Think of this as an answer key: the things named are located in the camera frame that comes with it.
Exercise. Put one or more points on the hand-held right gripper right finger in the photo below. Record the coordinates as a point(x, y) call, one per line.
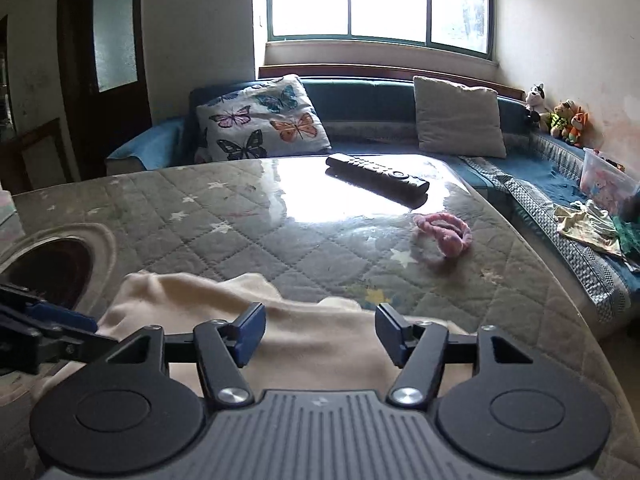
point(387, 332)

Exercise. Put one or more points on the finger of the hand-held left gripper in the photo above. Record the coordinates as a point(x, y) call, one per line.
point(50, 347)
point(60, 316)

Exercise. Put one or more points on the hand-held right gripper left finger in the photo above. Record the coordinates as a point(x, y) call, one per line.
point(252, 330)

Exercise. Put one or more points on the beige cloth garment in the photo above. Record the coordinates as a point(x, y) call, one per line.
point(310, 340)

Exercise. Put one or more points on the round recessed table plate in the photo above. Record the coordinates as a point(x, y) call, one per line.
point(55, 270)

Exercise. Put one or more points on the grey quilted star table cover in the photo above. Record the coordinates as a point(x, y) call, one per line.
point(310, 245)

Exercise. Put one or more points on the pink headband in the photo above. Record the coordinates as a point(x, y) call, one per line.
point(445, 232)

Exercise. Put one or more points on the tissue box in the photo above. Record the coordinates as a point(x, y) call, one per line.
point(6, 210)

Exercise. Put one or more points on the black remote control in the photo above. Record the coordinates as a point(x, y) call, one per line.
point(377, 176)

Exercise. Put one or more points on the wooden framed board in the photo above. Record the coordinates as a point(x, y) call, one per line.
point(40, 155)

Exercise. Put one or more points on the blue patterned sofa cover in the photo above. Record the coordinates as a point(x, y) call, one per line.
point(550, 240)

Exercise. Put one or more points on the light blue sofa blanket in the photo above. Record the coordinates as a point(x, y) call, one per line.
point(145, 142)

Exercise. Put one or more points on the dark wooden door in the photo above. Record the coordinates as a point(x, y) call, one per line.
point(75, 110)

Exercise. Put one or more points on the butterfly print pillow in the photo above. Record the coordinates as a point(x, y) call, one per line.
point(260, 120)

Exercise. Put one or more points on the light patterned garment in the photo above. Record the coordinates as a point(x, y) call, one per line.
point(587, 227)

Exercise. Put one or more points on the plain beige pillow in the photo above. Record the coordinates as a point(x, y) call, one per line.
point(457, 115)

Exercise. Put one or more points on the blue sofa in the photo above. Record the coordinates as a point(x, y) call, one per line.
point(360, 105)

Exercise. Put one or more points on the green cloth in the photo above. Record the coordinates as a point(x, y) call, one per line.
point(629, 237)

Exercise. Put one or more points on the wooden ledge behind sofa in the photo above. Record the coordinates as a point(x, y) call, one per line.
point(375, 71)

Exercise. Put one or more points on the clear plastic storage box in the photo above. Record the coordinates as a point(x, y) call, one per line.
point(605, 177)

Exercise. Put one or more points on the white and black plush toy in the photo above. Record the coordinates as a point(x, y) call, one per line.
point(536, 102)

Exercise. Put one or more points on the brown plush bear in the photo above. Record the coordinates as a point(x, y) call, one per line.
point(561, 120)

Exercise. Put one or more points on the orange plush fox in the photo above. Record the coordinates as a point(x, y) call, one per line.
point(579, 127)

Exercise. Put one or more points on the window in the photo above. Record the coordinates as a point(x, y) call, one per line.
point(380, 0)

